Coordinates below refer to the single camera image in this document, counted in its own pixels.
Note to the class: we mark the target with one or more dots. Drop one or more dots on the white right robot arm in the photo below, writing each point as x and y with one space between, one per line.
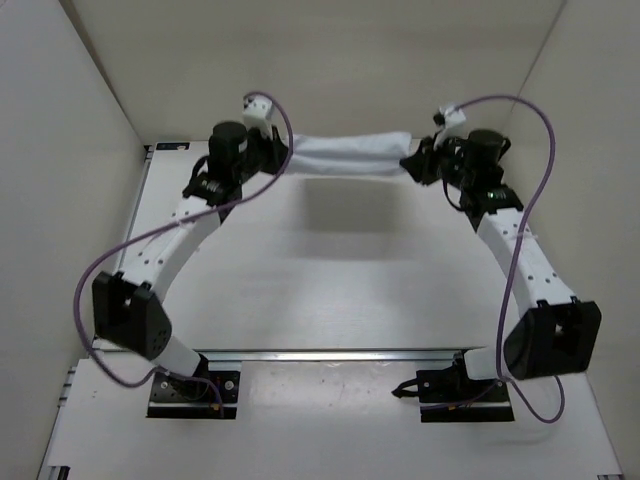
555 333

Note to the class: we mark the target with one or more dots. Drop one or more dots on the white skirt cloth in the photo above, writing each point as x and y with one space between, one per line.
377 155

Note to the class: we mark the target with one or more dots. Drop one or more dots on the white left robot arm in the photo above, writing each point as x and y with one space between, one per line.
128 305

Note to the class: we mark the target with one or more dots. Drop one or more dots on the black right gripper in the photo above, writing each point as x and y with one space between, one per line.
420 165

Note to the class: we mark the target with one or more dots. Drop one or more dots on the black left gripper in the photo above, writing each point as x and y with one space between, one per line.
277 141

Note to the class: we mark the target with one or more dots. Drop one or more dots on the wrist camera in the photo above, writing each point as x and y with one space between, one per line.
257 114
448 119

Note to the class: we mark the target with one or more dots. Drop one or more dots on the left corner label sticker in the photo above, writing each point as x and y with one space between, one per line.
172 146

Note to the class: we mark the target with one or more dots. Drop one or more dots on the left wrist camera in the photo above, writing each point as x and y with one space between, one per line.
257 114

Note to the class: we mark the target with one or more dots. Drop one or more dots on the white front cover board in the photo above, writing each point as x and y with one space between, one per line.
327 421

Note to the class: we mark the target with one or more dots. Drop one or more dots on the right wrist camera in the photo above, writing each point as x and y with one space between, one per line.
448 119

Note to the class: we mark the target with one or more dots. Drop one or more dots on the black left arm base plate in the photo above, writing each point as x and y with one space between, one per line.
168 399

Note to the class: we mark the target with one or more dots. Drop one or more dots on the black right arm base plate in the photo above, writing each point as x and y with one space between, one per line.
449 396

